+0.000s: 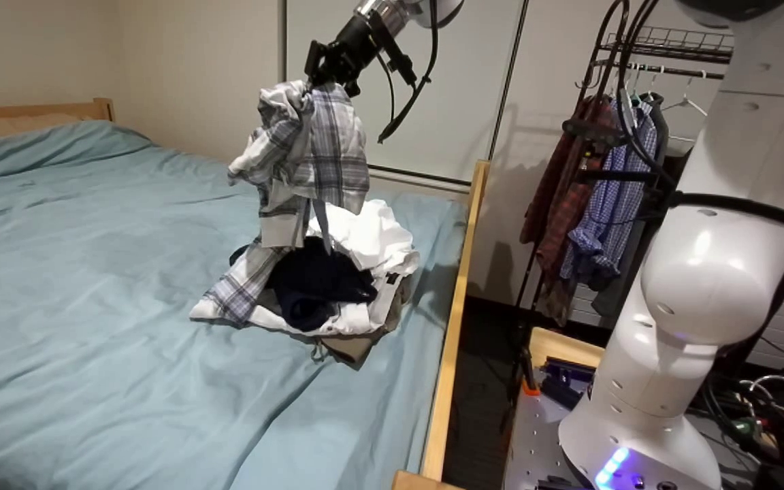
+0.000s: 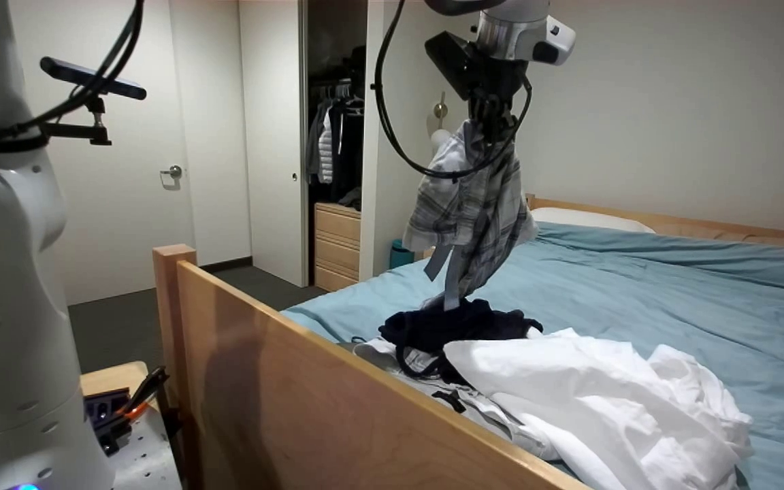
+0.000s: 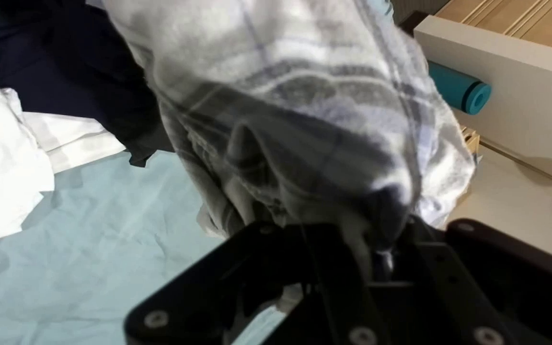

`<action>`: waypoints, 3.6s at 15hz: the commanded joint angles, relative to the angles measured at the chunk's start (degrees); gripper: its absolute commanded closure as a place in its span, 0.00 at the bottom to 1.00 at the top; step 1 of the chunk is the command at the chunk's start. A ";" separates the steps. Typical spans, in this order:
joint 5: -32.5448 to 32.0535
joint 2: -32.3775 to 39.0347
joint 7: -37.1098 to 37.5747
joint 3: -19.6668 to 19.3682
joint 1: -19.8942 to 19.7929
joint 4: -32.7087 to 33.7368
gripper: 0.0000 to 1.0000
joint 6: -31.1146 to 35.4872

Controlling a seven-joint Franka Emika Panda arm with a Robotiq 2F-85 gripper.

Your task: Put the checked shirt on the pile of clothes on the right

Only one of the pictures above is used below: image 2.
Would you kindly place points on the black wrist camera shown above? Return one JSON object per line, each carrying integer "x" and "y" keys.
{"x": 450, "y": 59}

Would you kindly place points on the white room door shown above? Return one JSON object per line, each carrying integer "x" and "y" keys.
{"x": 120, "y": 228}

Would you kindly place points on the wooden dresser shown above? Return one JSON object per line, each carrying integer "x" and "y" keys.
{"x": 337, "y": 234}

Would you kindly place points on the checked shirt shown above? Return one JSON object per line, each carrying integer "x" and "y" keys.
{"x": 475, "y": 209}

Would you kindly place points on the blue box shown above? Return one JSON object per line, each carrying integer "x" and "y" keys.
{"x": 103, "y": 406}

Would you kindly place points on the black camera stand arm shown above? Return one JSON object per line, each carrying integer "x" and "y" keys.
{"x": 74, "y": 132}

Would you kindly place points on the wooden bed headboard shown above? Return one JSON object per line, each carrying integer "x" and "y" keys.
{"x": 729, "y": 230}

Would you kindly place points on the dark navy garment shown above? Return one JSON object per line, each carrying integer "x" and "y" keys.
{"x": 456, "y": 328}

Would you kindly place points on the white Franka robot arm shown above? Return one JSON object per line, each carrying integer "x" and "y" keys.
{"x": 0, "y": 316}

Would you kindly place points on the hanging clothes in closet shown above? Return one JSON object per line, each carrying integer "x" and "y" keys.
{"x": 324, "y": 145}

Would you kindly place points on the white pillow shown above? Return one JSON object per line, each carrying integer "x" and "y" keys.
{"x": 593, "y": 218}

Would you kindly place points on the wooden bed footboard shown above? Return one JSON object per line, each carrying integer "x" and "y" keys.
{"x": 301, "y": 410}

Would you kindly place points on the white closet door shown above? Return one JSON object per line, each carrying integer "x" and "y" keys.
{"x": 273, "y": 218}

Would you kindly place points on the white crumpled shirt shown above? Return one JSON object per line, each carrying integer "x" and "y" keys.
{"x": 593, "y": 399}

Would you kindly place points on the teal container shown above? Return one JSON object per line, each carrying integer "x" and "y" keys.
{"x": 397, "y": 256}

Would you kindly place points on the black bar camera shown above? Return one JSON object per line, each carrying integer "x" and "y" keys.
{"x": 93, "y": 79}

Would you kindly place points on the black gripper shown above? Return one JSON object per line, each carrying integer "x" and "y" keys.
{"x": 496, "y": 83}

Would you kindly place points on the grey perforated base plate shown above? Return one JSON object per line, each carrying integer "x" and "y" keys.
{"x": 143, "y": 459}

